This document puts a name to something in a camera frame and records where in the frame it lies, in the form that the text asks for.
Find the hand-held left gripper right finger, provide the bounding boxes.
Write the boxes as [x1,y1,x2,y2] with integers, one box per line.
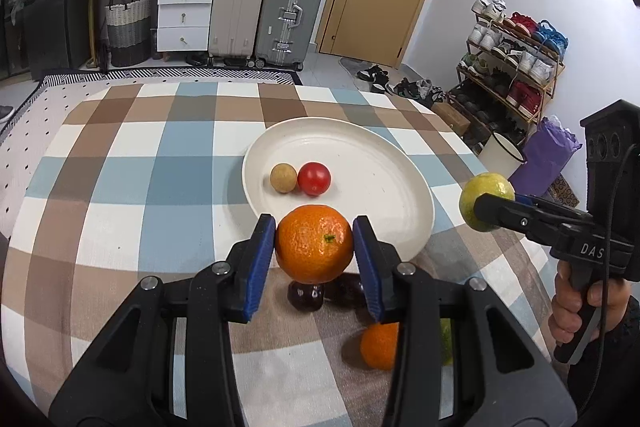
[352,215,579,427]

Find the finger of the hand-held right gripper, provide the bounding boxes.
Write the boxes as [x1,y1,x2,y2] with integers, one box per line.
[472,192,567,249]
[514,194,592,225]

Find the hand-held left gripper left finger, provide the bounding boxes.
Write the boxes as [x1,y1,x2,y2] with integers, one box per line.
[47,214,278,427]

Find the green lime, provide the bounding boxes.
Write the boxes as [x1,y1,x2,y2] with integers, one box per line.
[458,173,516,233]

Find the large orange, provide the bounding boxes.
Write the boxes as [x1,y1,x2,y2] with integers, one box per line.
[274,204,355,284]

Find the white round plate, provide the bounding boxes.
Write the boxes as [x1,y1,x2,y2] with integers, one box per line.
[241,117,435,263]

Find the person's right forearm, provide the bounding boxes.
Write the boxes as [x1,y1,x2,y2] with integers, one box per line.
[567,314,640,427]

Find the person's right hand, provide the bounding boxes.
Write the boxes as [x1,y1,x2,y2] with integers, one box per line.
[548,263,635,348]

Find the brown patterned mat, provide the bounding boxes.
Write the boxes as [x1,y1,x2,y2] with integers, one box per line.
[547,174,581,208]

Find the dark purple grapes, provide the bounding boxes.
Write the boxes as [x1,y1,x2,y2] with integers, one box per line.
[324,273,369,309]

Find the purple bag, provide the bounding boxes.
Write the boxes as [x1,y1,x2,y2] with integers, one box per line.
[507,116,584,198]

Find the dark red plum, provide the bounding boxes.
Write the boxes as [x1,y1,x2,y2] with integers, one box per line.
[287,281,324,312]

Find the white enamel bucket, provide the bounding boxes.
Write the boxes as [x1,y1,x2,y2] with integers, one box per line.
[477,130,526,180]

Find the small orange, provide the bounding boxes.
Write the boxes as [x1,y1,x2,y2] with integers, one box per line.
[359,321,401,371]

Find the brown round fruit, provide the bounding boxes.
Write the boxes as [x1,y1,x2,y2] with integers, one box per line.
[269,163,300,194]

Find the red tomato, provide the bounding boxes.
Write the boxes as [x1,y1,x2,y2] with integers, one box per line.
[297,161,332,196]

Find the green fruit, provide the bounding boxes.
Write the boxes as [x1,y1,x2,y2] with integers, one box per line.
[439,318,454,366]

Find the cardboard box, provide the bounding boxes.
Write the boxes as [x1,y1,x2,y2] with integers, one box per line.
[430,101,472,136]

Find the wooden shoe rack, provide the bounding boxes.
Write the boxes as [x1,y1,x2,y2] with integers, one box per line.
[444,0,569,148]

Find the checkered tablecloth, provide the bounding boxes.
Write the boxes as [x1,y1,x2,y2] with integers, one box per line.
[0,79,572,427]

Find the shoe rack with shoes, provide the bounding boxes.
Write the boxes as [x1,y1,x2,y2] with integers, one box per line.
[447,0,570,142]

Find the pile of dark shoes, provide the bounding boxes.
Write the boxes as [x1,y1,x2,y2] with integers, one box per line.
[392,76,446,104]

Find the black sandals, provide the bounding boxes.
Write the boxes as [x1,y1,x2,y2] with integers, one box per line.
[355,64,391,94]

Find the black and white patterned rug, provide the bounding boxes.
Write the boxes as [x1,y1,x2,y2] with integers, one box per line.
[31,67,304,88]

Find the grey doormat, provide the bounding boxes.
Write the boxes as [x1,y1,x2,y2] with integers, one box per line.
[339,56,371,76]

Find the silver suitcase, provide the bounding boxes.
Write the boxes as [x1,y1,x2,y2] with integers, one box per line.
[253,0,328,72]

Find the beige suitcase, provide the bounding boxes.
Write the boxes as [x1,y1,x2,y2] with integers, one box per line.
[207,0,272,68]

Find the white drawer desk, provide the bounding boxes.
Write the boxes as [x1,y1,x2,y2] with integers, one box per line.
[76,0,217,54]

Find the woven laundry basket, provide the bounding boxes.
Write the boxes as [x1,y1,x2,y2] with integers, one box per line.
[103,0,153,68]

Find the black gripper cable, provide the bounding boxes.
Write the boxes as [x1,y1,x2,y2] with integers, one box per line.
[575,146,638,415]

